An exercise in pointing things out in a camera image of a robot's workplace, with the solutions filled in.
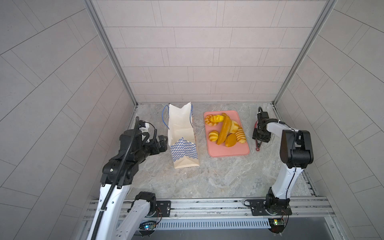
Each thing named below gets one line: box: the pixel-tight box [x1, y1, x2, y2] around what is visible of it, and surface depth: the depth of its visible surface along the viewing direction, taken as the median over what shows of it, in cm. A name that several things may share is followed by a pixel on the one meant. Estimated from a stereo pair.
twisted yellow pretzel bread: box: [205, 114, 224, 127], surface depth 104 cm
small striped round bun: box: [208, 130, 219, 142], surface depth 95 cm
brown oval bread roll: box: [225, 133, 237, 148], surface depth 94 cm
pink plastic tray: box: [204, 110, 250, 158], surface depth 95 cm
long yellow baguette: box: [216, 113, 232, 145], surface depth 94 cm
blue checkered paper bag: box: [167, 102, 200, 169], surface depth 80 cm
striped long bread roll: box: [235, 127, 247, 144], surface depth 96 cm
